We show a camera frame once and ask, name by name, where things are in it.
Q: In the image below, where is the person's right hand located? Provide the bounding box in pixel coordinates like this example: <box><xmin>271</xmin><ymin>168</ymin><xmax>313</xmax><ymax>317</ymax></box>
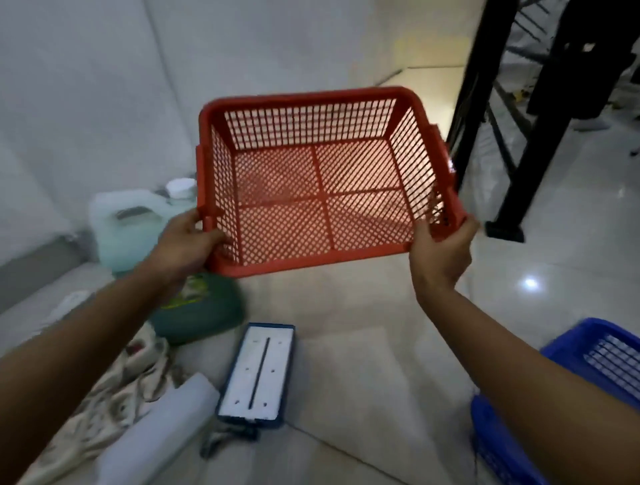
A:
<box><xmin>409</xmin><ymin>215</ymin><xmax>481</xmax><ymax>300</ymax></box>

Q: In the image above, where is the person's left hand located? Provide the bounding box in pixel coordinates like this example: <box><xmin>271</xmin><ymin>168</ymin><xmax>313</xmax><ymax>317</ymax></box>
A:
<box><xmin>142</xmin><ymin>209</ymin><xmax>232</xmax><ymax>296</ymax></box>

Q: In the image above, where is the green dish soap jug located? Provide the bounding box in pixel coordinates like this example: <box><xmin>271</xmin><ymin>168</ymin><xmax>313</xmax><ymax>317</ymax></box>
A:
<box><xmin>89</xmin><ymin>177</ymin><xmax>247</xmax><ymax>346</ymax></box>

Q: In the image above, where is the red plastic basket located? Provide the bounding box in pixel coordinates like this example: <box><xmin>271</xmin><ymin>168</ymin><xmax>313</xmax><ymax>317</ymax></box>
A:
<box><xmin>195</xmin><ymin>86</ymin><xmax>469</xmax><ymax>279</ymax></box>

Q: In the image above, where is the blue framed white board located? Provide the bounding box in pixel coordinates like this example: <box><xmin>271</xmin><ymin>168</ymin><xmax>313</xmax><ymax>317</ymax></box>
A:
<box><xmin>199</xmin><ymin>322</ymin><xmax>296</xmax><ymax>460</ymax></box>

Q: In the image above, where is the patterned beige cloth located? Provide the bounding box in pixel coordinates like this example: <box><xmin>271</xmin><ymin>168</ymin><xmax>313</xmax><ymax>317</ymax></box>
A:
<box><xmin>17</xmin><ymin>322</ymin><xmax>187</xmax><ymax>485</ymax></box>

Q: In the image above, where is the blue plastic basket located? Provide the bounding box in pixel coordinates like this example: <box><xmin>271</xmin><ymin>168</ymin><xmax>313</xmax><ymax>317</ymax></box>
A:
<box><xmin>469</xmin><ymin>317</ymin><xmax>640</xmax><ymax>485</ymax></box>

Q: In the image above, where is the white paper roll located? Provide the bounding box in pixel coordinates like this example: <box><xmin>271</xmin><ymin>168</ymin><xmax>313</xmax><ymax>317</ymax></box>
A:
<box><xmin>95</xmin><ymin>372</ymin><xmax>221</xmax><ymax>485</ymax></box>

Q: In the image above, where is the person's left forearm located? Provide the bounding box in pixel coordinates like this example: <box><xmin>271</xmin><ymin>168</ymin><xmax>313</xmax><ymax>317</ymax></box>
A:
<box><xmin>0</xmin><ymin>264</ymin><xmax>173</xmax><ymax>485</ymax></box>

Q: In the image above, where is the person's right forearm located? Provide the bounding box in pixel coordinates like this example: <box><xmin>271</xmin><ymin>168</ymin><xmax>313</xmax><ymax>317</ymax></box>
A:
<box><xmin>415</xmin><ymin>284</ymin><xmax>640</xmax><ymax>485</ymax></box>

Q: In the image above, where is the black metal stair railing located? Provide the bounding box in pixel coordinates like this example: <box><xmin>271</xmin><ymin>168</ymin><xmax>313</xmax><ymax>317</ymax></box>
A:
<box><xmin>445</xmin><ymin>0</ymin><xmax>571</xmax><ymax>244</ymax></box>

